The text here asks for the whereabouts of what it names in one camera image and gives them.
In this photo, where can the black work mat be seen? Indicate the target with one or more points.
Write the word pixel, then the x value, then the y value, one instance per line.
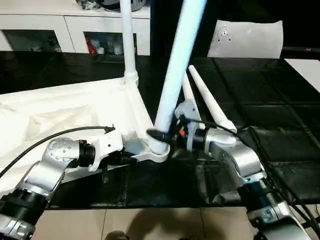
pixel 270 125

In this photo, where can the black robot foot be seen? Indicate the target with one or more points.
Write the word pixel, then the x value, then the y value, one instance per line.
pixel 116 236

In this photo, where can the grey clutter pile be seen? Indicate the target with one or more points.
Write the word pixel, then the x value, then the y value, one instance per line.
pixel 89 4

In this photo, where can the small red item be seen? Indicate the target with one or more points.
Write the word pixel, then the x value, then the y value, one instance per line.
pixel 91 46

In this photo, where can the white plastic bag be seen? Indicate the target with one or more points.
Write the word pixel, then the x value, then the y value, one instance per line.
pixel 245 40

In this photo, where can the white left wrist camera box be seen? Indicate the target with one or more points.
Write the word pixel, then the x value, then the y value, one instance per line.
pixel 106 147

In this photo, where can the white plastic table leg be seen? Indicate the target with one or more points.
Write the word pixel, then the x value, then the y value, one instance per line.
pixel 175 75
pixel 188 94
pixel 207 100
pixel 128 40

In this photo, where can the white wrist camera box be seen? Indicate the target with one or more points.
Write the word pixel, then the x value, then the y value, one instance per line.
pixel 106 147
pixel 186 111

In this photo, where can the grey bag on cabinet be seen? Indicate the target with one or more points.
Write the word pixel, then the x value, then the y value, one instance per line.
pixel 137 4

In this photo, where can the white plastic table top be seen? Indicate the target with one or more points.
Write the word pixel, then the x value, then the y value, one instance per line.
pixel 75 110

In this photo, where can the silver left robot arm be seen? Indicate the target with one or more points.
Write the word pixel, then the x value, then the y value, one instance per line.
pixel 45 175

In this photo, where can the white cabinet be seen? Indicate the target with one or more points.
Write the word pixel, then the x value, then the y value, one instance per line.
pixel 40 22

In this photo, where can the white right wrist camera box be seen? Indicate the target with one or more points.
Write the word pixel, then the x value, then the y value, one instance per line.
pixel 186 111

